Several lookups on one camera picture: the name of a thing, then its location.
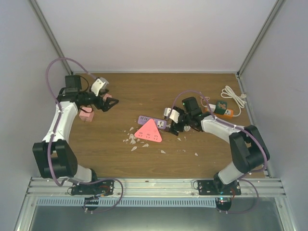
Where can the dark green cube adapter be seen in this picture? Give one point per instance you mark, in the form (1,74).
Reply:
(220,107)

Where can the orange power strip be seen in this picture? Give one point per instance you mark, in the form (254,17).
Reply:
(227,115)

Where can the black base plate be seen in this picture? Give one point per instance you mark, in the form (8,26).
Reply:
(104,188)
(213,187)

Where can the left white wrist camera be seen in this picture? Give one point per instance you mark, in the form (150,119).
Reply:
(99,86)

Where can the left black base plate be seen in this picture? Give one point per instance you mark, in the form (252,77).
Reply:
(104,188)

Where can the pink cube socket adapter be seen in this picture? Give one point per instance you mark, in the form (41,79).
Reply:
(86,114)

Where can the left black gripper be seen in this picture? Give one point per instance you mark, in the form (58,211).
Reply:
(105,107)

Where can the pink cylindrical plug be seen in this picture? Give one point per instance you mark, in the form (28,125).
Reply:
(106,96)

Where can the pink triangular socket adapter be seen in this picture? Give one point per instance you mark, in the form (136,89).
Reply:
(149,132)

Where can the white charger plug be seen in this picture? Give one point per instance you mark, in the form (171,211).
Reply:
(212,107)

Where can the purple power strip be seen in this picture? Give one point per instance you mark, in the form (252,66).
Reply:
(161,124)

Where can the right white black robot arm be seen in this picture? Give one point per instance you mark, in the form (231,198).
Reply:
(248,150)

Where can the aluminium front rail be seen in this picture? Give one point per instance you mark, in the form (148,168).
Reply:
(162,188)

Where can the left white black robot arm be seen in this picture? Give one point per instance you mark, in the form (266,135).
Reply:
(54,157)

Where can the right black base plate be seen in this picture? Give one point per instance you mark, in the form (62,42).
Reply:
(213,187)

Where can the grey slotted cable duct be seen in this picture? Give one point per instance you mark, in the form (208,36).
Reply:
(132,202)

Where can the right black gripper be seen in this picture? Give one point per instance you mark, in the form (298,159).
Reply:
(173,126)

